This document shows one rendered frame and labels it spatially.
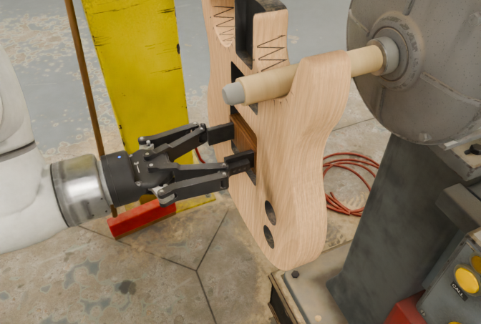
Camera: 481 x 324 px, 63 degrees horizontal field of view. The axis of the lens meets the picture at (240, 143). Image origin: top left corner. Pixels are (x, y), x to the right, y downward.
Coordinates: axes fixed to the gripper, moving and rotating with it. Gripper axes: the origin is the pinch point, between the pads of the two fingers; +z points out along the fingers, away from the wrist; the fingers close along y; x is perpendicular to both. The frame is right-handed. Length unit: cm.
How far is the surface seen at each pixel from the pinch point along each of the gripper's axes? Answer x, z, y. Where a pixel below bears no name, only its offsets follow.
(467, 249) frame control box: -0.6, 16.7, 27.9
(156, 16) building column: -9, 5, -81
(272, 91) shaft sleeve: 15.4, -0.3, 10.3
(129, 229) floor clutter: -99, -22, -77
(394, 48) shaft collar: 17.1, 15.8, 10.3
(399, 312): -50, 32, 16
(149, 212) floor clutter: -93, -12, -78
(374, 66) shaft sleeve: 15.3, 13.4, 10.3
